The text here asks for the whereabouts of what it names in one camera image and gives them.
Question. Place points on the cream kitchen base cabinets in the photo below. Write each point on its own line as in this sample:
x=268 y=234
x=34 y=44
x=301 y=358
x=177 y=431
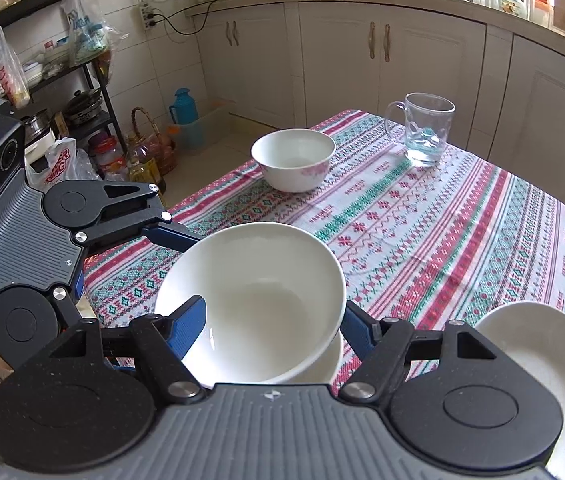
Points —
x=337 y=60

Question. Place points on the cooking oil bottle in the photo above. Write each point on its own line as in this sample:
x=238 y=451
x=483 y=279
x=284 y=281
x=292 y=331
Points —
x=145 y=175

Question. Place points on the orange carton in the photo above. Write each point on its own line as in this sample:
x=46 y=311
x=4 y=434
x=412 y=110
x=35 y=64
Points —
x=542 y=0

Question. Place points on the blue-white plastic bag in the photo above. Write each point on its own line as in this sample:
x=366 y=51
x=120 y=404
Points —
x=87 y=25

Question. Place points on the black metal shelf rack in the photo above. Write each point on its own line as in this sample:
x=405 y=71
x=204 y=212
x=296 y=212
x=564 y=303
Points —
x=12 y=12

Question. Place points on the blue thermos jug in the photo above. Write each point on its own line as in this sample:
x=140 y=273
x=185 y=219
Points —
x=184 y=107

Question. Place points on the small deep fruit-print plate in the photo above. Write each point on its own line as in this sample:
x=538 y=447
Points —
x=537 y=355

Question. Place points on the white bag red print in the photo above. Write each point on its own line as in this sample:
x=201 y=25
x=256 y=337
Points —
x=57 y=165

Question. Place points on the white bowl pink floral print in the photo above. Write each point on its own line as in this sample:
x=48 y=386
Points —
x=290 y=172

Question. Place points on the large deep fruit-print plate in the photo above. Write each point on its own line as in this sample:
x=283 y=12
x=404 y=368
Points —
x=326 y=365

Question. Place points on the red-lid jar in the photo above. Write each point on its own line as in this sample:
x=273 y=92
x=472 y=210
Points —
x=107 y=155

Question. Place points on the clear plastic bin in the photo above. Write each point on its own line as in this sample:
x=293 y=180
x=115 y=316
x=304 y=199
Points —
x=207 y=120

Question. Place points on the clear bag red print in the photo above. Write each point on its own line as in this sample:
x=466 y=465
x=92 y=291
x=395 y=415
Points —
x=10 y=80

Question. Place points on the black cooking pot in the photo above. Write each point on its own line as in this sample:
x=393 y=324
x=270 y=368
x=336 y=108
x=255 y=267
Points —
x=82 y=107

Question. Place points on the plain white bowl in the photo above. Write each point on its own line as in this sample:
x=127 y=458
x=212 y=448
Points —
x=262 y=285

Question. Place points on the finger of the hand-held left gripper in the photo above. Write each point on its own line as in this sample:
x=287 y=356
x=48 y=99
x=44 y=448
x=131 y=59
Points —
x=172 y=237
x=79 y=285

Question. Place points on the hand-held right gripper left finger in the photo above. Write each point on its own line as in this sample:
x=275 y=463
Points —
x=187 y=327

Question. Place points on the white power strip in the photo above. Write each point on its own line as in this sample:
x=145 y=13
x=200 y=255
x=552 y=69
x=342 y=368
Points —
x=148 y=16

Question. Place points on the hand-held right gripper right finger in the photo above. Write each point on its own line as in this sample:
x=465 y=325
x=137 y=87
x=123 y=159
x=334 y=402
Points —
x=357 y=332

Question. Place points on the striped patterned tablecloth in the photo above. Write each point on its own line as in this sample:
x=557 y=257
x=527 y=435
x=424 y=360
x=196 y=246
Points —
x=412 y=240

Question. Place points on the wicker basket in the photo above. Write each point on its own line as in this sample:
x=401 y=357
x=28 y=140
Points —
x=155 y=147

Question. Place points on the clear glass mug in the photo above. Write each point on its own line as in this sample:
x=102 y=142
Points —
x=427 y=125

